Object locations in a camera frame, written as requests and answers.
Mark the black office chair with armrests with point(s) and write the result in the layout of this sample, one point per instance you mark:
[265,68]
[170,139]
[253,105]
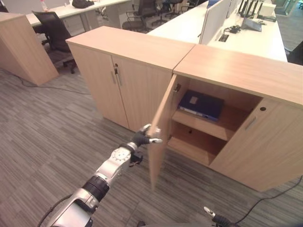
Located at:
[139,14]

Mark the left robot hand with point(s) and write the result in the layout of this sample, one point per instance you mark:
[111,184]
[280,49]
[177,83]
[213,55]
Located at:
[141,138]

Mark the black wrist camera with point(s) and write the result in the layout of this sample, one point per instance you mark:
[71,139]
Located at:
[136,159]

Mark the black bag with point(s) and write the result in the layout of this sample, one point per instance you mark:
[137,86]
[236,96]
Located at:
[81,3]

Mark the wooden cabinet door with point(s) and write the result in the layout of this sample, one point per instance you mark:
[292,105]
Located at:
[163,132]
[265,151]

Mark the wide white office desk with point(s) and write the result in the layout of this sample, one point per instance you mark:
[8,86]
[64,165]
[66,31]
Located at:
[260,37]

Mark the white box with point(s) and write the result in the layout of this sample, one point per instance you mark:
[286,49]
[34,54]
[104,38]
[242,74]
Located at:
[267,10]

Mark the wooden cabinet with open compartment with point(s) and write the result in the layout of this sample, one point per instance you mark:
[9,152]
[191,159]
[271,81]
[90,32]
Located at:
[239,68]

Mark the long white office desk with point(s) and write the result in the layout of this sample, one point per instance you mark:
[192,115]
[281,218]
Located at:
[71,11]

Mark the blue folder with white label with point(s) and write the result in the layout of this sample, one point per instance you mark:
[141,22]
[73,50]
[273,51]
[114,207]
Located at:
[201,105]

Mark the white desk divider panel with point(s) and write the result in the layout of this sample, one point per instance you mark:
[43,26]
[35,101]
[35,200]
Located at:
[214,21]

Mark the wooden cabinet with closed doors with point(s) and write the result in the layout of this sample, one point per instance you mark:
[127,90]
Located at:
[123,45]

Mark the metal door hinge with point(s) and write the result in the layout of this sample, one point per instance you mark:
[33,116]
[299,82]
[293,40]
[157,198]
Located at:
[176,88]

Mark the black router with antennas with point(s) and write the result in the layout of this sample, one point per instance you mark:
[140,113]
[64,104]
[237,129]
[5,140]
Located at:
[247,8]

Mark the plastic bottle with red cap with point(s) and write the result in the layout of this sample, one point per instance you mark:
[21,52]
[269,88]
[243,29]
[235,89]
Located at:
[43,5]

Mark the closed wooden cabinet door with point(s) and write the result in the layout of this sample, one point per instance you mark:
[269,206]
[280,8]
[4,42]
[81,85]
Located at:
[265,151]

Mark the black mesh office chair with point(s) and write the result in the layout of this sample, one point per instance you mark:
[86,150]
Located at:
[53,33]

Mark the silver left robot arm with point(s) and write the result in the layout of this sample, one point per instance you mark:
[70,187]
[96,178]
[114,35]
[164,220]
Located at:
[113,163]

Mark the key in cabinet lock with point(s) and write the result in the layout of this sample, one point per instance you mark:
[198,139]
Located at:
[116,68]

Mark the wooden cabinet shelf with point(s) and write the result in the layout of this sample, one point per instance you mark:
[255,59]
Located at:
[225,123]

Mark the wooden cabinet with plain side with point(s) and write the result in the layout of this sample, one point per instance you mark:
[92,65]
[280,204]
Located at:
[21,47]

